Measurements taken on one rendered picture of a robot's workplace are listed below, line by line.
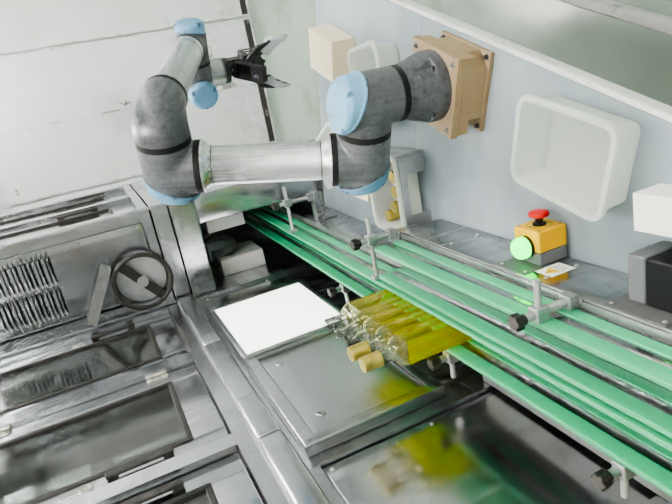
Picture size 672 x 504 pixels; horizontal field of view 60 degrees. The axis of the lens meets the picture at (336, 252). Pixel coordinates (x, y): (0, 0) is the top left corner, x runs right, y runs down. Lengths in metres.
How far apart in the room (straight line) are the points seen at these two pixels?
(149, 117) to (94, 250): 1.04
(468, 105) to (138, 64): 3.87
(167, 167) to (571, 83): 0.79
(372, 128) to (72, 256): 1.31
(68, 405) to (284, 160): 0.95
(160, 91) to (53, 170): 3.68
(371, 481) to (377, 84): 0.77
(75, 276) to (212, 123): 2.98
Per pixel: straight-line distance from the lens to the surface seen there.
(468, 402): 1.36
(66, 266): 2.22
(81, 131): 4.89
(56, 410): 1.82
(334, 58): 1.79
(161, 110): 1.24
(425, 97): 1.24
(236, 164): 1.27
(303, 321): 1.77
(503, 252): 1.28
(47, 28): 4.92
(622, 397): 0.98
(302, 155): 1.26
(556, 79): 1.17
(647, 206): 1.00
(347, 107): 1.18
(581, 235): 1.20
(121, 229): 2.19
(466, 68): 1.25
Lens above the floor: 1.55
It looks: 20 degrees down
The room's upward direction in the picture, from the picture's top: 108 degrees counter-clockwise
